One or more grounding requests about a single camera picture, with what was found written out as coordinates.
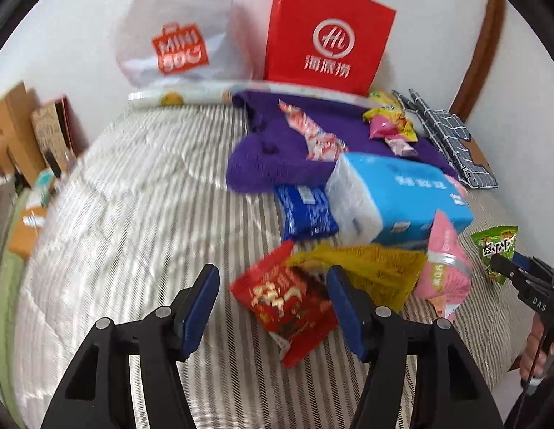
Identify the wooden nightstand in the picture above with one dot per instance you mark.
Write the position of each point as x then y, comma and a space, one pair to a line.
27, 241

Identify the purple towel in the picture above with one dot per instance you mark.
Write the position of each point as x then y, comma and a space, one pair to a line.
259, 165

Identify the dark blue snack packet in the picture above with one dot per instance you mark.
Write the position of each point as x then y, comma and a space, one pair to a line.
303, 210

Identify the pale pink wrapper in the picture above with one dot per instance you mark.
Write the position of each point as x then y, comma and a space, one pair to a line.
457, 187

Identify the grey checked cloth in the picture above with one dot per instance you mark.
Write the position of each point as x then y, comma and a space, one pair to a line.
451, 138

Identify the green snack packet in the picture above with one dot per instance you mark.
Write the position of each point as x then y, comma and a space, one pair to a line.
493, 243

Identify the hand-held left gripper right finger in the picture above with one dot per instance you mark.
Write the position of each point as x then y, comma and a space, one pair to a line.
346, 317

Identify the red snack packet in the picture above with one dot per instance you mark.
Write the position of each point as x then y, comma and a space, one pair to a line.
281, 304

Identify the printed paper roll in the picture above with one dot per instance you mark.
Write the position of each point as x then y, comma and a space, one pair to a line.
169, 98

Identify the pink bear wrapper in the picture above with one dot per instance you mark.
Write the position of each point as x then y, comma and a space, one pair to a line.
299, 120

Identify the small pink packet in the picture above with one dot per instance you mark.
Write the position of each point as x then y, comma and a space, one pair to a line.
399, 145

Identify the pink yellow snack packet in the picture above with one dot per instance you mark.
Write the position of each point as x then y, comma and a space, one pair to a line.
384, 127

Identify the yellow triangular snack packet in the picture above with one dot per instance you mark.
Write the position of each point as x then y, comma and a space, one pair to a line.
384, 272

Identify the brown wooden door frame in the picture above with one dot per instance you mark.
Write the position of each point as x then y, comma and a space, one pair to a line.
482, 44

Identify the pink bread packet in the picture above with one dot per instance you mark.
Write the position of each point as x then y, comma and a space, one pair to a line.
442, 272

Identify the green blanket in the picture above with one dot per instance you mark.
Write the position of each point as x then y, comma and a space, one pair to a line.
13, 286

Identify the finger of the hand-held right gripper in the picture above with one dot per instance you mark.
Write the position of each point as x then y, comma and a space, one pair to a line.
524, 261
509, 270

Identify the yellow chips bag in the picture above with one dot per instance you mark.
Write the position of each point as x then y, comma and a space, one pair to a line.
381, 99

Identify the person's right hand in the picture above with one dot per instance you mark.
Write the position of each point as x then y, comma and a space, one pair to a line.
533, 353

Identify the blue tissue pack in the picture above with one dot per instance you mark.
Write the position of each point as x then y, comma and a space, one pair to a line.
406, 196

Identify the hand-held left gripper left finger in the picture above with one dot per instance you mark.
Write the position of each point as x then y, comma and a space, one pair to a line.
198, 313

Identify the patterned notebook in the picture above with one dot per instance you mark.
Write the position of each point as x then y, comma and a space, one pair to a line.
51, 134

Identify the red paper bag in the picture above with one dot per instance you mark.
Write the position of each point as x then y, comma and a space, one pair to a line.
303, 44

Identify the white plastic shopping bag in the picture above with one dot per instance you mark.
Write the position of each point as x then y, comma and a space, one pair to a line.
183, 18

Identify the wooden headboard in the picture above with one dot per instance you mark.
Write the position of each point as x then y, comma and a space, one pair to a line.
13, 120

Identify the striped mattress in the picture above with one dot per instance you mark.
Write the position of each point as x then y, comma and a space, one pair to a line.
147, 210

